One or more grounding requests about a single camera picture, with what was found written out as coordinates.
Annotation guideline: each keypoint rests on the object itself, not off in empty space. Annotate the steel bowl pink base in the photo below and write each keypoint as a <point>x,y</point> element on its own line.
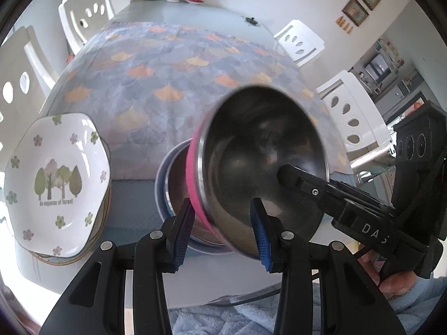
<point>244,129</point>

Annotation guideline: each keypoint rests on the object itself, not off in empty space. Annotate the person's right hand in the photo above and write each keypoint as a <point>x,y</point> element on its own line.
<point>394,284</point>

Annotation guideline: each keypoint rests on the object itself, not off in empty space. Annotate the television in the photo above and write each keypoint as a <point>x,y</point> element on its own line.
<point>379,64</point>

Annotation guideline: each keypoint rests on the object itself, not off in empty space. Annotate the orange tassel wall ornament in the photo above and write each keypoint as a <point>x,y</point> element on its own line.
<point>344,24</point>

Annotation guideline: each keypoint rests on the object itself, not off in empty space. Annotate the small black lid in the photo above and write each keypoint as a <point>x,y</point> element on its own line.
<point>250,21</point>

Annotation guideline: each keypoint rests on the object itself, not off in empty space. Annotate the scalloped print tablecloth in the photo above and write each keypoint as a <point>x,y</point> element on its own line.
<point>157,76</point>

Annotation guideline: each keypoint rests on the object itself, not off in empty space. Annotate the white tree print plate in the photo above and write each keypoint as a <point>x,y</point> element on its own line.
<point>91,243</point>
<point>59,153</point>

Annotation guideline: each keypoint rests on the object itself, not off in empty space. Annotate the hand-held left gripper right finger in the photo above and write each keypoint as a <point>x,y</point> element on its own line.
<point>260,237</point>

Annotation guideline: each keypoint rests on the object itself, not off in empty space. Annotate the white floor air conditioner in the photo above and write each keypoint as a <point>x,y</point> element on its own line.
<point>396,97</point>

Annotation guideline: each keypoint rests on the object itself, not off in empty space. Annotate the white dining chair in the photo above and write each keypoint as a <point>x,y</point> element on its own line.
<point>359,94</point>
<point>35,62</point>
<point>303,35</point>
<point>73,28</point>

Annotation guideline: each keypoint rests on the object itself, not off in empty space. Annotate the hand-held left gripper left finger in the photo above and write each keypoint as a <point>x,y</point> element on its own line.
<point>185,230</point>

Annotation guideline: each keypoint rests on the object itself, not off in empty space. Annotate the steel bowl blue base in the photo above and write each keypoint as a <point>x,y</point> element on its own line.
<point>174,181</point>

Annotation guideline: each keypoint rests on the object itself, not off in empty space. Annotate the person's light blue clothing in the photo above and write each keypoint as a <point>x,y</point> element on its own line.
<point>227,321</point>

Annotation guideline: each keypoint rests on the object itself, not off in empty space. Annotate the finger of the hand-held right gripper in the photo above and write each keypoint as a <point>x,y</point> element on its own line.
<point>307,185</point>

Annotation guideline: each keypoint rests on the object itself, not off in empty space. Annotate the blue quilted table mat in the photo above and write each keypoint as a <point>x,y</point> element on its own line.
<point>132,199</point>

